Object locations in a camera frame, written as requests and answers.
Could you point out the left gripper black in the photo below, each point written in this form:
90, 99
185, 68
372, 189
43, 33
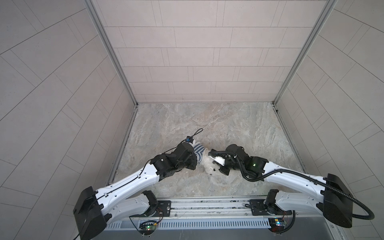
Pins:
194, 157

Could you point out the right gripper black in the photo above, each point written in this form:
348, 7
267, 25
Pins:
223, 168

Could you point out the white teddy bear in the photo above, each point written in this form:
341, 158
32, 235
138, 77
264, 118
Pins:
212, 170

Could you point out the blue white striped knit sweater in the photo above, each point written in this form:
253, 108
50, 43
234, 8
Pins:
199, 150

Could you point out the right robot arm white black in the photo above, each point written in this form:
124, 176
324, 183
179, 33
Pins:
326, 196

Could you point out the left controller circuit board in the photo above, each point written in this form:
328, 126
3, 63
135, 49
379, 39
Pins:
148, 227

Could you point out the controller circuit board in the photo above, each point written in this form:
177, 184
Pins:
277, 224
148, 227

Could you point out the ventilation grille strip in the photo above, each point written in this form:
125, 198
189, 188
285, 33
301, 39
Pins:
194, 224

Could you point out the right controller circuit board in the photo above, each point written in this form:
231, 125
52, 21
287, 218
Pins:
277, 224

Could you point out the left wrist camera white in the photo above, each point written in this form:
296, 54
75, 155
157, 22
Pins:
190, 140

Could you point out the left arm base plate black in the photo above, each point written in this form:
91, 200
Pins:
163, 210

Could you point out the aluminium mounting rail frame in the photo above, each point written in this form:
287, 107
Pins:
209, 207

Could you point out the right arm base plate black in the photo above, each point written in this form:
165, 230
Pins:
259, 208

